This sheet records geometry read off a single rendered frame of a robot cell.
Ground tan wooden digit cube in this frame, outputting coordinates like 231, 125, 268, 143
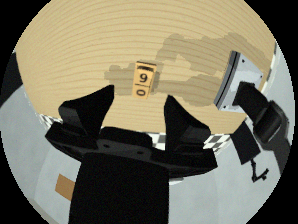
133, 84, 150, 100
135, 65, 153, 86

